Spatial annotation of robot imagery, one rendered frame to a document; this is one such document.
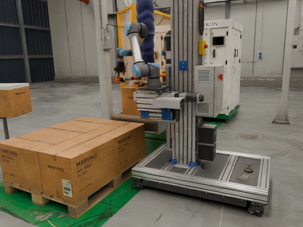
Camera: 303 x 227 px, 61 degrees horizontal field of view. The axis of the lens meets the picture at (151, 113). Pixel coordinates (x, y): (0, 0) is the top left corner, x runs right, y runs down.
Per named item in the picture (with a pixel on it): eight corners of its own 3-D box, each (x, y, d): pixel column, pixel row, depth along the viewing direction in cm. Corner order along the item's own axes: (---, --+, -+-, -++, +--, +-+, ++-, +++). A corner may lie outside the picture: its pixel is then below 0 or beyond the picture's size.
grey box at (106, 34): (110, 49, 419) (109, 30, 413) (112, 49, 417) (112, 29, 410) (102, 48, 402) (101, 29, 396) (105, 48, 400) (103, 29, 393)
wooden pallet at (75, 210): (85, 153, 365) (84, 143, 362) (146, 165, 319) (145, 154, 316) (4, 192, 262) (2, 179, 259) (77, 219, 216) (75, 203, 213)
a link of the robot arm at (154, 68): (162, 76, 242) (162, 62, 239) (149, 77, 236) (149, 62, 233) (156, 76, 252) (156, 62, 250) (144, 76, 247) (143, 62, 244)
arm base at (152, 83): (164, 86, 250) (163, 76, 248) (158, 88, 237) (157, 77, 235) (150, 86, 257) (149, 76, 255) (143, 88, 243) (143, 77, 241)
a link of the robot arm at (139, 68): (151, 74, 235) (140, 20, 243) (136, 74, 228) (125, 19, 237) (146, 78, 245) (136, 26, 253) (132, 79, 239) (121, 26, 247)
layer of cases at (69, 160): (84, 143, 362) (82, 116, 354) (145, 154, 316) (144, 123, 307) (2, 179, 259) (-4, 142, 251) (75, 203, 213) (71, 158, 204)
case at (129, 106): (147, 109, 388) (146, 83, 379) (170, 111, 367) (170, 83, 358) (122, 117, 338) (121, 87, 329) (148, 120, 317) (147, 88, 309)
